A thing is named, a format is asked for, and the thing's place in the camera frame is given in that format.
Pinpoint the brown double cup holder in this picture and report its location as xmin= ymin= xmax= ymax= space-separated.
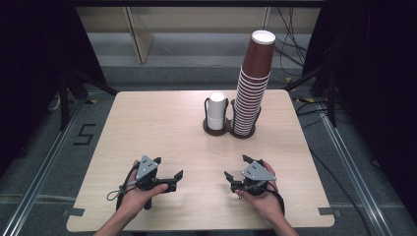
xmin=202 ymin=96 xmax=263 ymax=140

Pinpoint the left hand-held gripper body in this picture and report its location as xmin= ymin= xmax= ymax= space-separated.
xmin=135 ymin=154 xmax=178 ymax=210

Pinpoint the bundle of black cables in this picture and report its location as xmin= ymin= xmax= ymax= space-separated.
xmin=274 ymin=6 xmax=311 ymax=78

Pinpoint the person's left hand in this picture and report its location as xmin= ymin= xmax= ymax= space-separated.
xmin=118 ymin=159 xmax=169 ymax=219

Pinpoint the grey tape strip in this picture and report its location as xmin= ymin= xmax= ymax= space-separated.
xmin=318 ymin=206 xmax=342 ymax=217
xmin=61 ymin=207 xmax=86 ymax=218

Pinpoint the stack of white cups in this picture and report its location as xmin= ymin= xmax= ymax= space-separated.
xmin=206 ymin=91 xmax=227 ymax=132

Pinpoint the black metal stand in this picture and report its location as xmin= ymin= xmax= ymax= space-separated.
xmin=57 ymin=67 xmax=120 ymax=132
xmin=284 ymin=60 xmax=339 ymax=128

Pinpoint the aluminium floor rail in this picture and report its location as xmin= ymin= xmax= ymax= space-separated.
xmin=0 ymin=97 xmax=87 ymax=236
xmin=318 ymin=100 xmax=396 ymax=236

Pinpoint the black curtain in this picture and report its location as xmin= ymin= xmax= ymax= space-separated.
xmin=301 ymin=0 xmax=417 ymax=227
xmin=0 ymin=0 xmax=107 ymax=178

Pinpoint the thin grey wire loop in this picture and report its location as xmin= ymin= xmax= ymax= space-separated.
xmin=105 ymin=181 xmax=138 ymax=203

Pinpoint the beige wooden post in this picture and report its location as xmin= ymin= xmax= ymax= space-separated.
xmin=122 ymin=7 xmax=155 ymax=65

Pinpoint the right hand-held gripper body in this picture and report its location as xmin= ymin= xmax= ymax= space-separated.
xmin=230 ymin=158 xmax=277 ymax=198

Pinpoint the stack of brown cups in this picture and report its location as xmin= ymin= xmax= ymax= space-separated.
xmin=231 ymin=29 xmax=277 ymax=137

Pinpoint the black floor cable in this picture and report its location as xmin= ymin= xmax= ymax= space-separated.
xmin=295 ymin=100 xmax=373 ymax=236

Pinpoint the white post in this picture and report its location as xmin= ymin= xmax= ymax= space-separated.
xmin=262 ymin=7 xmax=272 ymax=31

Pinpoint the person's right hand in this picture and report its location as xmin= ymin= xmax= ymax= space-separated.
xmin=235 ymin=159 xmax=285 ymax=225

